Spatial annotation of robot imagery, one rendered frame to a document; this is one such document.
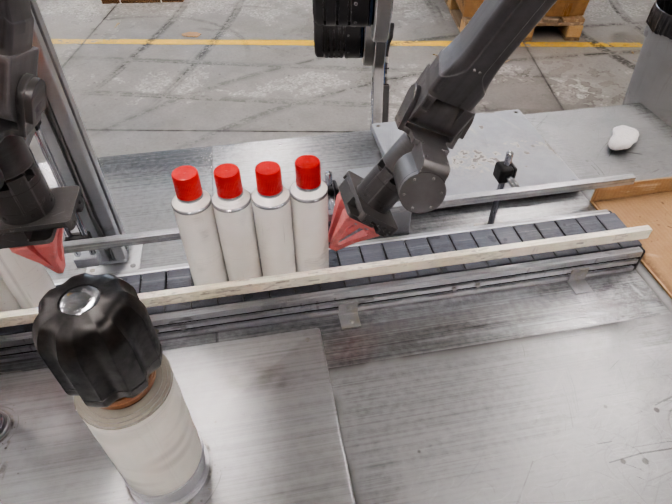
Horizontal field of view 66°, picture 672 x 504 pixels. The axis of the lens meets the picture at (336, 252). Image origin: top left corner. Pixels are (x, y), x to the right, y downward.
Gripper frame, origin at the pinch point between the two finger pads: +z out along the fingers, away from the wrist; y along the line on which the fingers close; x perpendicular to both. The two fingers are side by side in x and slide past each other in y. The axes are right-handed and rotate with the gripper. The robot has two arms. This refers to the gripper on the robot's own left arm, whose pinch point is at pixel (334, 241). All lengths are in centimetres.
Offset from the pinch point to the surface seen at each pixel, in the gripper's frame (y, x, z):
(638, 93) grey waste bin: -146, 185, -57
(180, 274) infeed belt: -3.3, -15.5, 18.8
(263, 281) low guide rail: 4.1, -7.7, 8.5
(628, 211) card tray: -7, 52, -28
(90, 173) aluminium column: -12.8, -32.0, 14.0
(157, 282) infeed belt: -2.3, -18.2, 20.9
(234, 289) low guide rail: 4.1, -10.7, 11.6
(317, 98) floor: -218, 83, 51
